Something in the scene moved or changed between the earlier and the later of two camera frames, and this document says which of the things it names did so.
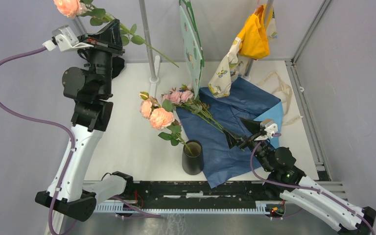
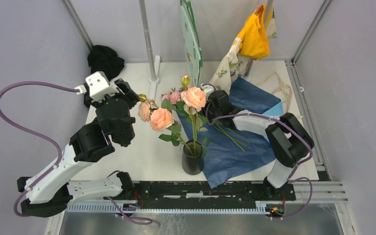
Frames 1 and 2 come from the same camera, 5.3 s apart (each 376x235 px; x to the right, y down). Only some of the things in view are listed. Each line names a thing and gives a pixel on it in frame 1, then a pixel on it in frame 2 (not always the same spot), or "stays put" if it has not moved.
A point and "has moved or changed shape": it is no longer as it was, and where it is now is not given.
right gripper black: (254, 128) to (210, 116)
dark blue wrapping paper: (204, 119) stays put
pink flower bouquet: (186, 98) has moved or changed shape
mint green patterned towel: (193, 55) stays put
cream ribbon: (283, 85) stays put
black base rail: (187, 191) stays put
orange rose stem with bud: (72, 9) to (194, 99)
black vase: (193, 157) stays put
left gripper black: (108, 40) to (130, 96)
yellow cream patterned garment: (253, 43) stays put
